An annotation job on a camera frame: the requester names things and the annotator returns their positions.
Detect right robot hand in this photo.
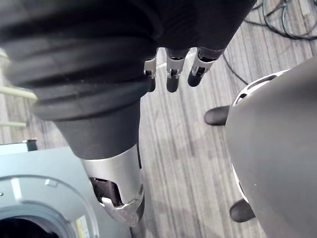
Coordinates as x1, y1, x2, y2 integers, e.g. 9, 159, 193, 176
0, 0, 258, 228

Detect grey washing machine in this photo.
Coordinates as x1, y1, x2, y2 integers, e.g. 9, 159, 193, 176
0, 141, 132, 238

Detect dark robot foot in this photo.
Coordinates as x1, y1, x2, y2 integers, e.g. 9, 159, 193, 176
229, 198, 256, 223
204, 105, 231, 126

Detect yellow label sticker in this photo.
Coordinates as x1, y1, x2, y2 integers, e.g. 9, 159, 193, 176
75, 215, 89, 238

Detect silver robot leg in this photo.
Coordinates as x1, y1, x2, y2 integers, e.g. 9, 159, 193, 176
225, 57, 317, 238

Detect small black bracket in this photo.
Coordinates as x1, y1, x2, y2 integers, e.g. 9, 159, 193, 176
26, 139, 38, 152

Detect thin black floor cable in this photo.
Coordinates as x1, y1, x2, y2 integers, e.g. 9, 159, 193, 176
222, 52, 249, 86

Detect dark green cable bundle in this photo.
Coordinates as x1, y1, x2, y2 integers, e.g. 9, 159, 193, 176
244, 0, 317, 41

